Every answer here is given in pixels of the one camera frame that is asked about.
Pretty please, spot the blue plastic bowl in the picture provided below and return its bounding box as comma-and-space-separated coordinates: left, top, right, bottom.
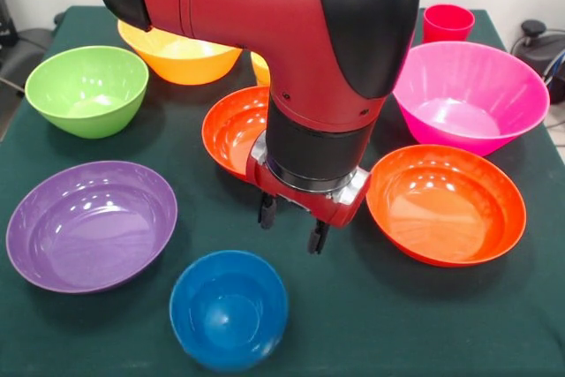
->
169, 249, 290, 374

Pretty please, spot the red plastic bowl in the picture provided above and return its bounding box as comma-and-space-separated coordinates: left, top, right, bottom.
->
200, 86, 271, 182
365, 143, 528, 268

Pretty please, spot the yellow plastic cup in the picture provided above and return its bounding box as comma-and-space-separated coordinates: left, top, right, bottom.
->
250, 50, 271, 87

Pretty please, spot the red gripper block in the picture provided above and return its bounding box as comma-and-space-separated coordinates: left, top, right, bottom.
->
245, 156, 364, 256

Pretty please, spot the red plastic cup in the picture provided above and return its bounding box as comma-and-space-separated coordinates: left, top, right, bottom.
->
422, 4, 477, 45

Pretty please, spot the green plastic bowl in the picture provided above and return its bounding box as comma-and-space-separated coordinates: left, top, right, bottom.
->
24, 44, 150, 139

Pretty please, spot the dark green tablecloth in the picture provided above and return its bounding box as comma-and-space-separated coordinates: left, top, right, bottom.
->
0, 4, 565, 377

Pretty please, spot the purple plastic bowl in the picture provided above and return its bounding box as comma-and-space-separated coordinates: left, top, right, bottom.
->
5, 160, 179, 295

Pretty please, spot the pink plastic bowl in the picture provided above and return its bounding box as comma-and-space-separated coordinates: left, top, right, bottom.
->
391, 41, 551, 158

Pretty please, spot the orange plastic bowl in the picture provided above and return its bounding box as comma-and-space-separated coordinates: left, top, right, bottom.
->
117, 19, 244, 87

